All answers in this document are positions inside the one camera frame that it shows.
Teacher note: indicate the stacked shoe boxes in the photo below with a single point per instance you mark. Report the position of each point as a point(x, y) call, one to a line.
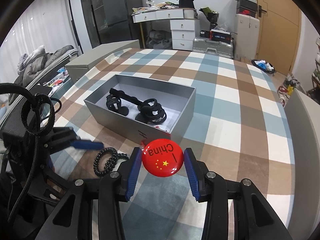
point(247, 7)

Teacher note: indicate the wooden door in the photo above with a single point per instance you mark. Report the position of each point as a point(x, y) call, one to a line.
point(279, 33)

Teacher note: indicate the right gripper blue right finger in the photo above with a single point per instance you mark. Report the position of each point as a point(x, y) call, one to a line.
point(196, 172)

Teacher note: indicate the silver aluminium suitcase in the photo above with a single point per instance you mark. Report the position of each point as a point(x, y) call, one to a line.
point(218, 48)

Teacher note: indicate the white dressing desk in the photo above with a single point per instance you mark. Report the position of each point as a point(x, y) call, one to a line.
point(184, 24)

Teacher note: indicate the black basket with items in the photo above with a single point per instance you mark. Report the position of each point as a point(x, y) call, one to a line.
point(264, 66)

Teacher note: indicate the black flower bouquet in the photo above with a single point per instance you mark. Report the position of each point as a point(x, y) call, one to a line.
point(211, 15)

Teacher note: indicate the plaid bed cover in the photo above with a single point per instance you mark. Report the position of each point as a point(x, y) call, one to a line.
point(239, 129)

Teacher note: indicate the white upright suitcase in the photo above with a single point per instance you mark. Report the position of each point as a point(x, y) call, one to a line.
point(246, 37)

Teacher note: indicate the black red shoe box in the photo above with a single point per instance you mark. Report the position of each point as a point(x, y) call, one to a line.
point(220, 35)

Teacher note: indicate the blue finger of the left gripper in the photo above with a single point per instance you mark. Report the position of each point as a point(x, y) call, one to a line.
point(87, 145)

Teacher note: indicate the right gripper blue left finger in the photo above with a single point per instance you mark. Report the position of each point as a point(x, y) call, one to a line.
point(129, 171)

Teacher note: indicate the red China badge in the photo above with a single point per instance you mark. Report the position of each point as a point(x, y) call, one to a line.
point(162, 157)

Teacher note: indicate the grey left nightstand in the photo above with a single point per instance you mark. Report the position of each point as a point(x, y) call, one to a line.
point(79, 66)

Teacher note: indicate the grey cardboard box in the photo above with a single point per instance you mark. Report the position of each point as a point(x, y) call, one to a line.
point(165, 113)

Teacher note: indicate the black refrigerator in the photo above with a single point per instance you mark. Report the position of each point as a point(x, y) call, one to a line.
point(119, 21)

